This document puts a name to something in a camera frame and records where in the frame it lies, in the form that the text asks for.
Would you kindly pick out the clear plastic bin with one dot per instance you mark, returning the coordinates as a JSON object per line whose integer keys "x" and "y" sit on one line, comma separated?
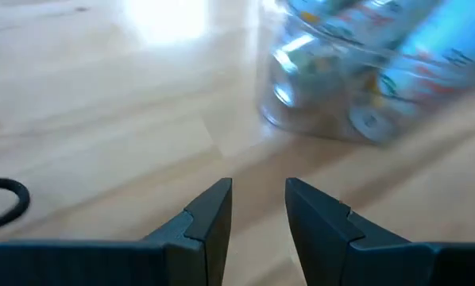
{"x": 267, "y": 79}

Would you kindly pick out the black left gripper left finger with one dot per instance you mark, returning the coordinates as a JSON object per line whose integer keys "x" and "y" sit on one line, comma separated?
{"x": 209, "y": 238}

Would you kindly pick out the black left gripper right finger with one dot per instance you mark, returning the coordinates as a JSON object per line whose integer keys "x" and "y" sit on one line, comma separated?
{"x": 325, "y": 246}

